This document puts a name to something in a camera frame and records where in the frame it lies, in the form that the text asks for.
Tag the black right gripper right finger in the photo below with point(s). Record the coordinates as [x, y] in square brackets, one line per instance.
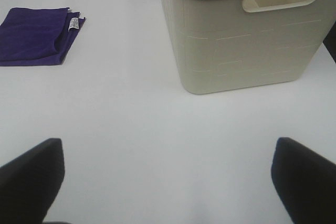
[304, 182]

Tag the beige basket with grey rim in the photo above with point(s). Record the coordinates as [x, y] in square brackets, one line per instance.
[222, 45]

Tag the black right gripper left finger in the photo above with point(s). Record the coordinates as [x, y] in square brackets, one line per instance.
[31, 182]

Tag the folded purple towel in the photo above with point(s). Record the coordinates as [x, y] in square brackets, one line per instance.
[38, 37]

